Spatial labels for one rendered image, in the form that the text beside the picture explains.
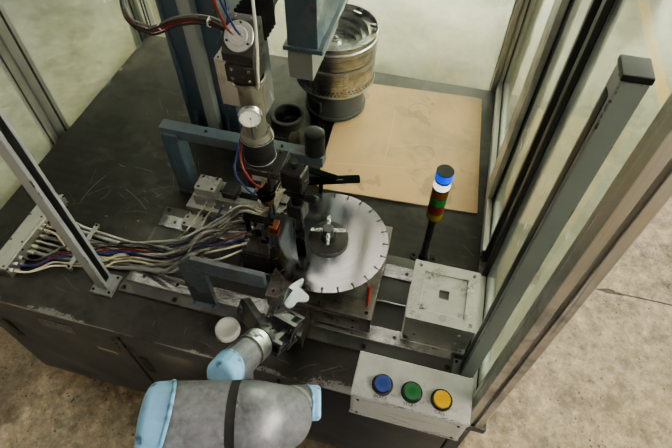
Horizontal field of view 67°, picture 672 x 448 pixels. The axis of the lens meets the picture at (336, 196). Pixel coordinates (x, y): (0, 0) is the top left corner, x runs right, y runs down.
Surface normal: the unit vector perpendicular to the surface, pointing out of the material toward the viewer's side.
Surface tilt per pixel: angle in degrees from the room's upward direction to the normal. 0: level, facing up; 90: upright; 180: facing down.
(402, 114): 0
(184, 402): 11
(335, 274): 0
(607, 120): 90
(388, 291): 0
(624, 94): 90
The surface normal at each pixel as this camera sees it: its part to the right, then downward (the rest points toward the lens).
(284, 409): 0.70, -0.53
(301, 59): -0.25, 0.75
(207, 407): 0.00, -0.65
